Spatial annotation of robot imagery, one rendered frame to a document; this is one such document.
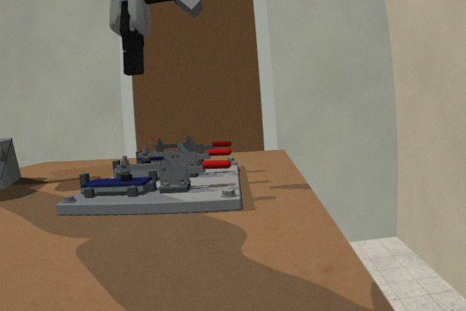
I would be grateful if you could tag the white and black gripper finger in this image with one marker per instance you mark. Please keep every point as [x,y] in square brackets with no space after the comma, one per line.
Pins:
[141,48]
[132,58]

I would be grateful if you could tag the blue flat metal plate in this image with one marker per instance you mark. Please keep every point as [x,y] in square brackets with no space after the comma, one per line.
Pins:
[116,185]

